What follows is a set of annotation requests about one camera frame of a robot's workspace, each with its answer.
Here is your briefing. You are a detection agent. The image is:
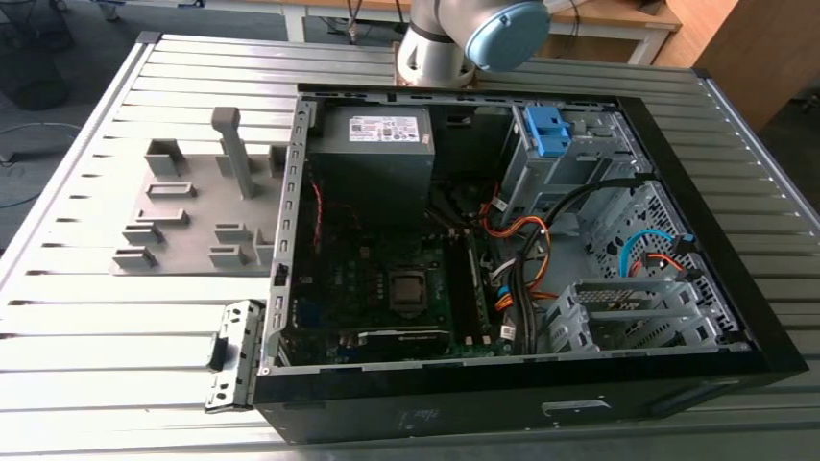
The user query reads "metal disk bay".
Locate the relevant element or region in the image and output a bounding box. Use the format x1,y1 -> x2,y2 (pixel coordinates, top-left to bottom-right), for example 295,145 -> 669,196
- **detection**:
541,277 -> 738,355

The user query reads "grey power supply unit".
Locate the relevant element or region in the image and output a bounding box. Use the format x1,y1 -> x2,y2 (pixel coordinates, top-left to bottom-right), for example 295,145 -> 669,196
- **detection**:
303,105 -> 438,227

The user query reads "CPU socket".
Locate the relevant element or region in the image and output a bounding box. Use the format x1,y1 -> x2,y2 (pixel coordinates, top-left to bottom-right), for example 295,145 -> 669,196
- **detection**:
385,268 -> 430,312

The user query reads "black RAM slot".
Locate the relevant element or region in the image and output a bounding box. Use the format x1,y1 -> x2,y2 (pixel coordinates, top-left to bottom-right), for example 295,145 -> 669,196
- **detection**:
465,229 -> 495,346
443,229 -> 478,346

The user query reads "dark green motherboard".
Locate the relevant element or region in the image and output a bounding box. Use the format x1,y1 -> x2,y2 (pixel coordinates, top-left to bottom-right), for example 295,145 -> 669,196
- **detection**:
283,158 -> 519,362

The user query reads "black graphics card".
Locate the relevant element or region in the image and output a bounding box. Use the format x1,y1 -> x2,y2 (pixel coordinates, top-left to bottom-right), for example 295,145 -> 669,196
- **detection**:
337,328 -> 454,360

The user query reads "metal drive cage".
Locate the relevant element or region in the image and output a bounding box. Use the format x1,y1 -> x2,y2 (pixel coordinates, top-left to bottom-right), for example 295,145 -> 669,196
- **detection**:
497,102 -> 655,218

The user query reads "blue plastic drive latch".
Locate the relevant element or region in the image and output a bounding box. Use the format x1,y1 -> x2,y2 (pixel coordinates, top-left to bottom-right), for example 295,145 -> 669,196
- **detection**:
521,105 -> 573,158

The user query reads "grey parts rack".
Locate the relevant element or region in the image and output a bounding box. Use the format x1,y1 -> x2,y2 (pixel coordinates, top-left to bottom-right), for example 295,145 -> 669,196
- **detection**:
106,106 -> 290,279

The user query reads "black PC case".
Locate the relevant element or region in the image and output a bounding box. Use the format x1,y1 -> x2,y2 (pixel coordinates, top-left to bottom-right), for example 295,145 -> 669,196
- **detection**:
250,83 -> 810,446

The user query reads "black waste bin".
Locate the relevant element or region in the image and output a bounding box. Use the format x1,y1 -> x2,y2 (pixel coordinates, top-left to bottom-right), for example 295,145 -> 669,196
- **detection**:
0,0 -> 73,112

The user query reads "wooden cabinet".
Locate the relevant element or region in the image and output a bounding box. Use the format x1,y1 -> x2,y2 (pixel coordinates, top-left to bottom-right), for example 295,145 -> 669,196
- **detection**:
651,0 -> 820,132

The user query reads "thin red twisted wire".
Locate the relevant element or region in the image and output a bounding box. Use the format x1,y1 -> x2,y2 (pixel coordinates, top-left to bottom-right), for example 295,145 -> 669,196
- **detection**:
307,176 -> 359,247

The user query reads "orange power wire bundle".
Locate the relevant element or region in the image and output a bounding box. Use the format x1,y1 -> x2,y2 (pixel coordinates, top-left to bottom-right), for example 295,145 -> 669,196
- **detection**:
479,191 -> 559,314

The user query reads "thick black cable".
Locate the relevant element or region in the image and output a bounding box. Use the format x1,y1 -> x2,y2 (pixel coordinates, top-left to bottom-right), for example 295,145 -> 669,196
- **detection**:
514,177 -> 649,355

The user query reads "metal expansion slot bracket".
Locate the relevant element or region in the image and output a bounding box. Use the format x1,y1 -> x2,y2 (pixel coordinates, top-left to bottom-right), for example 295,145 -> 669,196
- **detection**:
202,298 -> 267,415

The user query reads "orange red wire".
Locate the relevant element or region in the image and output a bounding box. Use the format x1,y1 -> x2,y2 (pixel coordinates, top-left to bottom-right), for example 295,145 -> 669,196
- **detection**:
629,253 -> 691,280

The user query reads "blue wire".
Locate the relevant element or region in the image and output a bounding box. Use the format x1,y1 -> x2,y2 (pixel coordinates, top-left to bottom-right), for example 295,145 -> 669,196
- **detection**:
615,229 -> 698,279

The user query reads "wooden desk white frame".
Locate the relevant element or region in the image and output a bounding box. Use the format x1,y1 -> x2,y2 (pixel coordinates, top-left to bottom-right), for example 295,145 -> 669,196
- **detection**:
279,0 -> 681,67

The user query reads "blue floor cable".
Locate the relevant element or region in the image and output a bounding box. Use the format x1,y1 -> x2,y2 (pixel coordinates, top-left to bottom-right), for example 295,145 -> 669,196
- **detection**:
0,189 -> 41,210

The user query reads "white floor cable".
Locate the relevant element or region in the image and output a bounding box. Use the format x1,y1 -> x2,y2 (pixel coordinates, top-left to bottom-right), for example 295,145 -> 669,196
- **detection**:
0,121 -> 82,167

